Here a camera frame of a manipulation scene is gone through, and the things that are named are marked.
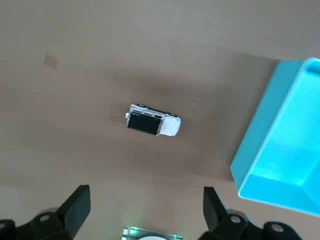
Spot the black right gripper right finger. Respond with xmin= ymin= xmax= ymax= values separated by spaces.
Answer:
xmin=199 ymin=185 xmax=302 ymax=240

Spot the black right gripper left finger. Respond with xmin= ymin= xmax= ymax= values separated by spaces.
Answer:
xmin=0 ymin=184 xmax=92 ymax=240

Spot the white jeep toy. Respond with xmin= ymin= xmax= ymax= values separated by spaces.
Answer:
xmin=124 ymin=102 xmax=182 ymax=138

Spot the teal plastic bin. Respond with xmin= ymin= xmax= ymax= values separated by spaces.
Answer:
xmin=229 ymin=57 xmax=320 ymax=217

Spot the brown square tape patch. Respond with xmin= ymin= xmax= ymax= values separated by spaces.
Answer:
xmin=43 ymin=53 xmax=60 ymax=69

